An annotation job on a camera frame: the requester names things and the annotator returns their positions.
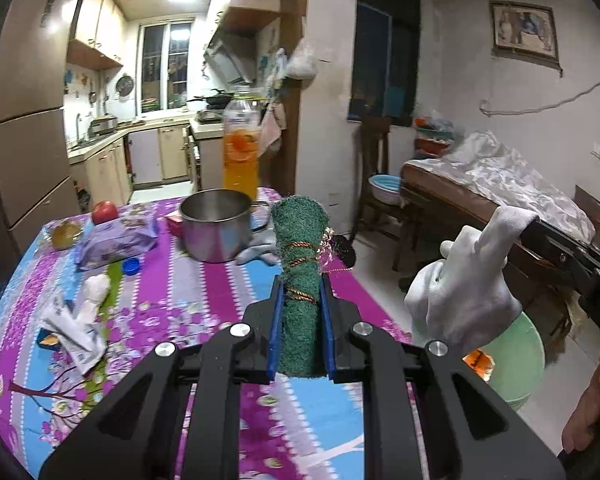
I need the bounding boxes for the white crumpled tissue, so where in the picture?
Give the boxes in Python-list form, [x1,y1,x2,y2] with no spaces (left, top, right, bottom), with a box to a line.
[75,274,112,321]

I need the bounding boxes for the grey white glove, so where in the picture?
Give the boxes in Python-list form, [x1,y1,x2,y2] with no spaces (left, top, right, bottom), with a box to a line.
[235,227,281,266]

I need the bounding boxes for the range hood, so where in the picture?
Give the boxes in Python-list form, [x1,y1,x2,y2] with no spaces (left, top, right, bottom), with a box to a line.
[202,35,257,86]

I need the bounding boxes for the red apple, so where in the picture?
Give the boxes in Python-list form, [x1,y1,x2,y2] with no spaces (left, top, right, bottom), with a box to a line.
[91,200,120,226]

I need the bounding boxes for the black wok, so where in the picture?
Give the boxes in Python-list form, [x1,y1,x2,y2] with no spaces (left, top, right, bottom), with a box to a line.
[195,89,236,108]

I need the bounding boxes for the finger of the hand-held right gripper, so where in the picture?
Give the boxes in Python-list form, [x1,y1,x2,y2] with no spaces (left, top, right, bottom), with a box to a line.
[522,216,600,297]

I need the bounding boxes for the purple wet wipes pack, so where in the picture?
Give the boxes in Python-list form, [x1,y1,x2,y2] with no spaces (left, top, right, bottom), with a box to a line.
[74,217,160,272]

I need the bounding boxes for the beige base cabinets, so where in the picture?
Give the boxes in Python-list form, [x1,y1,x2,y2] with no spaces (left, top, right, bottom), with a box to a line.
[69,125,201,206]

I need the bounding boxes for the wall cable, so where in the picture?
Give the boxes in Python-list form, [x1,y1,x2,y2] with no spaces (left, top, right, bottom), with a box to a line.
[480,62,600,117]

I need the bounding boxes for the white crumpled wrappers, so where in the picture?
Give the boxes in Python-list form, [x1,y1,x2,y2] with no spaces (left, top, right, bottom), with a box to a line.
[39,292,108,376]

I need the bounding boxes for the wooden chair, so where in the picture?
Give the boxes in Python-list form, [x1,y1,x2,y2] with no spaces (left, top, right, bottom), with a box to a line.
[352,115,421,271]

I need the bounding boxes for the framed wall picture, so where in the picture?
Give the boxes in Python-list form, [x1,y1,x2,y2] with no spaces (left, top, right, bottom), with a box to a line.
[489,0,560,65]

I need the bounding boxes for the beige wall cabinets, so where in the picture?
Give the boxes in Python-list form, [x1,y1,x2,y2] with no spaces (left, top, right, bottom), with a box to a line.
[67,0,126,68]

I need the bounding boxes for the beige refrigerator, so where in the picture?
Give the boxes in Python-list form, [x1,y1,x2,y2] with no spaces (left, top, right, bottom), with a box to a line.
[0,0,88,256]

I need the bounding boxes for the floral purple tablecloth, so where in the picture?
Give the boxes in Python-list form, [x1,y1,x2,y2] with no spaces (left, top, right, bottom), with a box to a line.
[0,187,416,480]

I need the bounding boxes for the white bed sheet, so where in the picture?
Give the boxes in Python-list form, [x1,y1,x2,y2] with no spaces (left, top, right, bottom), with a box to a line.
[405,130,596,241]

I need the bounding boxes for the stack of colourful basins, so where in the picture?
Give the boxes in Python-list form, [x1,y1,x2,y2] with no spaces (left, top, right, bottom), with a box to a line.
[412,117,453,158]

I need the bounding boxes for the green scouring pad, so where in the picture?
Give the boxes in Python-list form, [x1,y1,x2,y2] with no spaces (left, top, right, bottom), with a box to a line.
[270,196,351,377]

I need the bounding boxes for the green plastic basin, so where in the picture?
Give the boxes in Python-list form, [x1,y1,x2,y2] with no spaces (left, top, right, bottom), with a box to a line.
[462,310,546,411]

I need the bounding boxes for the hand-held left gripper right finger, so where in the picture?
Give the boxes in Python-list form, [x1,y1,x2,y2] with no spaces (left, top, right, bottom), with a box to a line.
[320,275,566,480]

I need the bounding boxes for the yellow pear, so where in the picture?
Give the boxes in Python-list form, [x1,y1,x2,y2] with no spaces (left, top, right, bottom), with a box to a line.
[50,220,85,251]

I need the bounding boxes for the kitchen window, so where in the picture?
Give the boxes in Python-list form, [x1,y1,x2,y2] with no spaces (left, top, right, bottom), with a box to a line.
[139,21,196,113]

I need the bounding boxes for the wall cabinet above range hood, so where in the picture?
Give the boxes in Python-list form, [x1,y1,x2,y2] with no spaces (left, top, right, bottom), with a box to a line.
[209,0,283,36]

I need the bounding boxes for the blue basin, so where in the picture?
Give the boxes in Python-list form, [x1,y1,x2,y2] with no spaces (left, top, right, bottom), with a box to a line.
[369,174,403,206]

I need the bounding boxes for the hanging white plastic bag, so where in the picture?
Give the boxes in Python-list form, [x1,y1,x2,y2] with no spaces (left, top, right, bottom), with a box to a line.
[285,40,318,81]

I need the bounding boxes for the dark window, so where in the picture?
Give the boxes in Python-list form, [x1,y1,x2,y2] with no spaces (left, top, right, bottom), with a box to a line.
[347,0,421,126]

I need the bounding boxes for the wooden bed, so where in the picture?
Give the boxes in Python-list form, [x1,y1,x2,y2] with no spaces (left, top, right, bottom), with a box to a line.
[400,160,600,321]

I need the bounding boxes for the orange juice bottle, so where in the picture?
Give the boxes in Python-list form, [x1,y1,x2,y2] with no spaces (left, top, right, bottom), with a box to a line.
[222,96,261,201]

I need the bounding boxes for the hanging towel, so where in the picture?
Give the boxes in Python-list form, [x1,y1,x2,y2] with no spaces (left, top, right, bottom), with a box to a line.
[259,102,287,158]

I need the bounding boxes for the person's right hand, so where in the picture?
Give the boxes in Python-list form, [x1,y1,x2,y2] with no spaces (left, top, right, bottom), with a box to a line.
[562,350,600,456]

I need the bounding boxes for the steel pot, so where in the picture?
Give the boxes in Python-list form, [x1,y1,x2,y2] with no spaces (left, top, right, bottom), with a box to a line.
[179,189,271,263]

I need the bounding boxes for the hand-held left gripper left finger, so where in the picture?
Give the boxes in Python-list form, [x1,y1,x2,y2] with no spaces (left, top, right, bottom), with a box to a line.
[37,277,283,480]

